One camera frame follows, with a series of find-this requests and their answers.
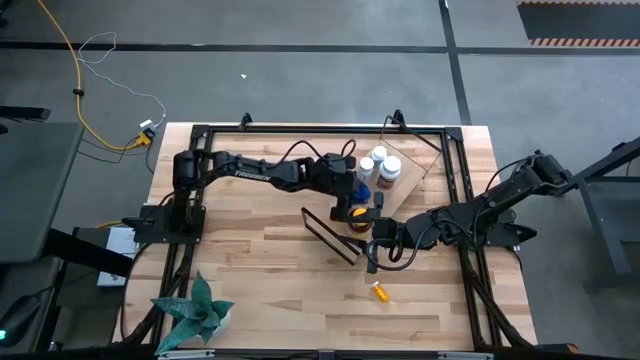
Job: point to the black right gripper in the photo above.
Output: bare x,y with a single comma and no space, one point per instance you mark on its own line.
395,235

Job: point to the small orange vial white cap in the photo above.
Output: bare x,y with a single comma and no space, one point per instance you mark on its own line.
381,293

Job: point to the black metal stand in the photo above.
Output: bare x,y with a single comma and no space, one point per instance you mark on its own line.
607,164

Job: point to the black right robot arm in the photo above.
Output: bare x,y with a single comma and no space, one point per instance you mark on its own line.
480,207

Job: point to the white medicine bottle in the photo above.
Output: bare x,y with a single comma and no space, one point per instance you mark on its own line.
366,163
379,152

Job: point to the grey desk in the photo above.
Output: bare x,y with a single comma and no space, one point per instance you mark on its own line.
35,190

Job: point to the yellow power plug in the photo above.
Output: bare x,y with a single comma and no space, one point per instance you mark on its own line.
144,138

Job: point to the white plant pot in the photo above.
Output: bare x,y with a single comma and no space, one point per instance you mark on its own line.
226,322

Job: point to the silver aluminium bar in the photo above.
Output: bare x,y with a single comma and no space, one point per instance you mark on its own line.
185,354
465,356

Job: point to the black metal table frame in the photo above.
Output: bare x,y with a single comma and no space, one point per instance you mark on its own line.
325,129

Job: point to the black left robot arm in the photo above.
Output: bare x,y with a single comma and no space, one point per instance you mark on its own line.
250,173

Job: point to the amber bottle with yellow cap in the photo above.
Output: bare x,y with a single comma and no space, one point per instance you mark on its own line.
359,213

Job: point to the green leafy plant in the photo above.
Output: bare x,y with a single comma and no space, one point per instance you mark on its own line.
197,312

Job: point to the black mat with striped edge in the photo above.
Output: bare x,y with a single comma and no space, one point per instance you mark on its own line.
575,22

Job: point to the black desk support beam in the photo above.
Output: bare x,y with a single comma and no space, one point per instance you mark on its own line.
85,252

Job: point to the large white bottle maroon label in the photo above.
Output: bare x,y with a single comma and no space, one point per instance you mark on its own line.
391,166

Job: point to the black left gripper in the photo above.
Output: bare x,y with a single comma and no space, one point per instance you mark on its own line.
335,175

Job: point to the white power adapter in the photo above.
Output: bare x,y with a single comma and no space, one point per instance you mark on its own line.
148,123

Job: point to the black computer mouse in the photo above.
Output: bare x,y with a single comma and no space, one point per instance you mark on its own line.
17,320

